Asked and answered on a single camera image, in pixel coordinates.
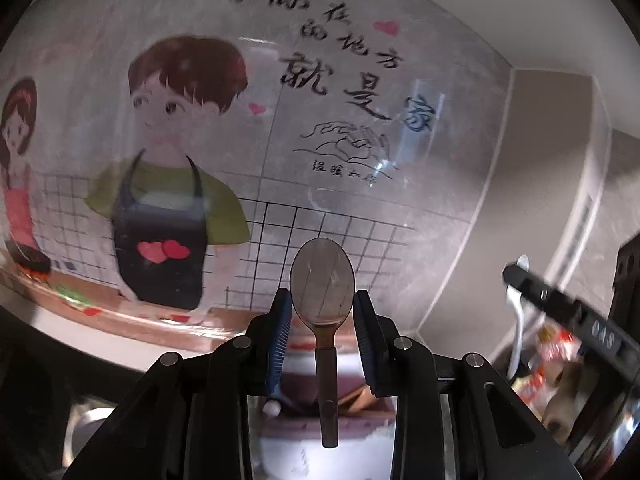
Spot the orange cap chili bottle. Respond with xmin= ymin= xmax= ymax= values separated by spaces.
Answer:
xmin=517 ymin=324 xmax=583 ymax=413

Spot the purple plastic utensil holder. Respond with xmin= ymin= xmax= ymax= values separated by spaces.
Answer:
xmin=248 ymin=341 xmax=401 ymax=442

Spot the metal spoon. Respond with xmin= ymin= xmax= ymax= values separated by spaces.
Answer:
xmin=289 ymin=237 xmax=356 ymax=449

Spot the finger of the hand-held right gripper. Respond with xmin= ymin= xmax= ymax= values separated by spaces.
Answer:
xmin=502 ymin=263 xmax=627 ymax=361

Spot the white plastic spoon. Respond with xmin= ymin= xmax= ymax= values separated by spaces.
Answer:
xmin=505 ymin=255 xmax=532 ymax=382

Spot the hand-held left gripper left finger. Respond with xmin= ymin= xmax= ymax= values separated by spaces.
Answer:
xmin=62 ymin=288 xmax=294 ymax=480

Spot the wooden spoon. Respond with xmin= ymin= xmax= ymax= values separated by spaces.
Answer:
xmin=345 ymin=386 xmax=381 ymax=413

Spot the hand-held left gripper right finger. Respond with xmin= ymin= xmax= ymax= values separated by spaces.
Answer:
xmin=353 ymin=290 xmax=583 ymax=480

